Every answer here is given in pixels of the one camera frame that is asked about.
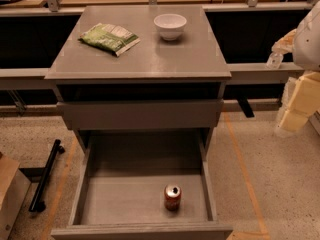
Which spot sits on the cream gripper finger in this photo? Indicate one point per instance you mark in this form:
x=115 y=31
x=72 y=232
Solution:
x=300 y=100
x=285 y=44

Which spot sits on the red coke can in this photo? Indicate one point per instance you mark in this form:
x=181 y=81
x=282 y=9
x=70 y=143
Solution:
x=172 y=197

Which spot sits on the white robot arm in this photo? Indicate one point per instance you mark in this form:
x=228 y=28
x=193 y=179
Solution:
x=304 y=45

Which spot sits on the closed grey top drawer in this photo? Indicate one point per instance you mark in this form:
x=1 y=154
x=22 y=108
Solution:
x=140 y=115

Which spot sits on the grey drawer cabinet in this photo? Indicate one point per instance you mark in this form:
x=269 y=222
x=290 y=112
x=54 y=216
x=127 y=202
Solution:
x=195 y=50

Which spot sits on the open grey middle drawer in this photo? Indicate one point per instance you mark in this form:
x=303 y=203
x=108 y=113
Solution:
x=120 y=195

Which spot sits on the clear sanitizer bottle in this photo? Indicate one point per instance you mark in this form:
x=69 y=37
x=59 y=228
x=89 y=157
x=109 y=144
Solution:
x=274 y=61

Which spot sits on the white ceramic bowl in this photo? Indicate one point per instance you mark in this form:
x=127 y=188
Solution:
x=170 y=26

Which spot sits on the green chip bag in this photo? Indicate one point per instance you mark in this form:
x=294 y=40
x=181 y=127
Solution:
x=108 y=37

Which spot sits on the black metal bar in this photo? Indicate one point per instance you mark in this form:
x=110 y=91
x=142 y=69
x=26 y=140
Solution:
x=37 y=204

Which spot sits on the wooden box at left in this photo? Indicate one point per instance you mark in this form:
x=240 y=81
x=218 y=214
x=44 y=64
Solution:
x=13 y=189

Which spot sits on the grey metal rail shelf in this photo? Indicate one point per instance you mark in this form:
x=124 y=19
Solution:
x=241 y=73

